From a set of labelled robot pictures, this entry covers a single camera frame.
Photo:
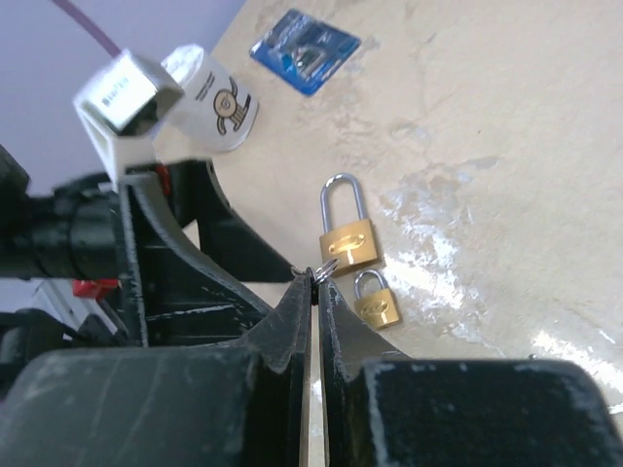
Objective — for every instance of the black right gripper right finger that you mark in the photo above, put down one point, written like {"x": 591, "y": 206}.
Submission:
{"x": 384, "y": 408}

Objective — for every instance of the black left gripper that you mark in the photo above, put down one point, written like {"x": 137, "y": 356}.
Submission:
{"x": 181, "y": 252}

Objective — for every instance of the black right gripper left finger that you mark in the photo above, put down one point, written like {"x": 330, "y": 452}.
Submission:
{"x": 235, "y": 403}

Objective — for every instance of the large brass padlock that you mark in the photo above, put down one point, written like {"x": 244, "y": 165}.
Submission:
{"x": 353, "y": 245}

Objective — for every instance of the small brass padlock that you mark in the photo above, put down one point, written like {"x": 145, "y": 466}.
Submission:
{"x": 378, "y": 309}

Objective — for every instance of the white paper roll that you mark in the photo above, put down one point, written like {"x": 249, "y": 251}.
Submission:
{"x": 215, "y": 110}

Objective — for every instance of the blue blister pack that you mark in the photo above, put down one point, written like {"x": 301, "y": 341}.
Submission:
{"x": 303, "y": 51}

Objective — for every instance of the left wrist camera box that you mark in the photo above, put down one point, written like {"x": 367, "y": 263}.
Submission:
{"x": 120, "y": 105}

